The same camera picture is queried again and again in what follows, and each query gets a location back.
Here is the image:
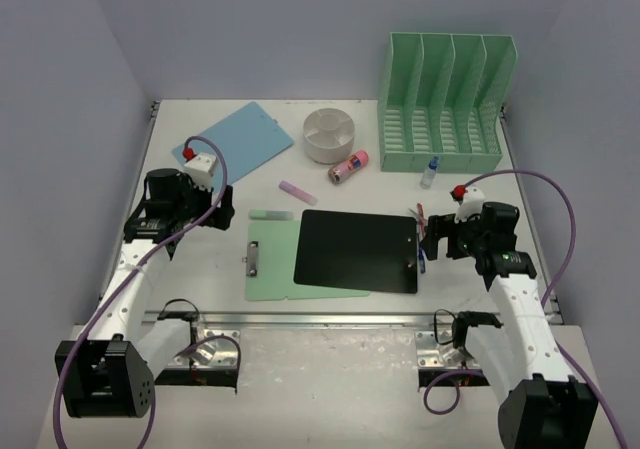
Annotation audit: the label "blue clipboard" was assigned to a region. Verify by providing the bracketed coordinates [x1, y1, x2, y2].
[199, 102, 294, 185]

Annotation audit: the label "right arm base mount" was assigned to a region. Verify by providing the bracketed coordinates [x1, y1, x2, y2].
[414, 329, 481, 388]

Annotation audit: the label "purple highlighter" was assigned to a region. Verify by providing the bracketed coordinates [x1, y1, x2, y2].
[279, 181, 317, 206]

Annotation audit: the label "green clipboard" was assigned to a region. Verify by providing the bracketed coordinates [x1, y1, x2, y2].
[245, 220, 370, 302]

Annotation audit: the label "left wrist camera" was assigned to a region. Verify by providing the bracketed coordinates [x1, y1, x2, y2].
[183, 153, 218, 191]

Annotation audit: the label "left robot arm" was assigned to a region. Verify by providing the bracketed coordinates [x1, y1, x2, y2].
[54, 168, 235, 418]

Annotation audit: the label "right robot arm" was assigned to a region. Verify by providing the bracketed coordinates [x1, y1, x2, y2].
[421, 202, 598, 448]

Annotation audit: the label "pink glue bottle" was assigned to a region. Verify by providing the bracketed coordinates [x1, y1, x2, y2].
[328, 150, 369, 185]

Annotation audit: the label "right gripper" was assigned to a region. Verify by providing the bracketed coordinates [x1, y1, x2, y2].
[419, 209, 486, 261]

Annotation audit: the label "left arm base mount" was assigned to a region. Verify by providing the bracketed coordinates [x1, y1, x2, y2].
[136, 311, 242, 389]

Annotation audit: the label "black clipboard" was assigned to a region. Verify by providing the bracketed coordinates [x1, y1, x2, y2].
[293, 210, 419, 294]

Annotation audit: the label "black handled scissors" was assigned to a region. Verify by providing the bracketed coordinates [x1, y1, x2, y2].
[408, 208, 425, 228]

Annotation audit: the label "small clear spray bottle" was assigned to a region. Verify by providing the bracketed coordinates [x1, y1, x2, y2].
[419, 155, 440, 189]

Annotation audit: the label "white round desk organizer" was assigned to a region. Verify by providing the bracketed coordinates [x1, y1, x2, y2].
[303, 108, 355, 165]

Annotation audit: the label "green highlighter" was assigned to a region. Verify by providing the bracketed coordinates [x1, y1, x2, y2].
[249, 209, 293, 221]

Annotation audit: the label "green file rack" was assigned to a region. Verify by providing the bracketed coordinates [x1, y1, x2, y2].
[377, 32, 518, 174]

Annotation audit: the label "red pen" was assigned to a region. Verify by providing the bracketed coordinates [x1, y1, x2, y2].
[416, 203, 426, 237]

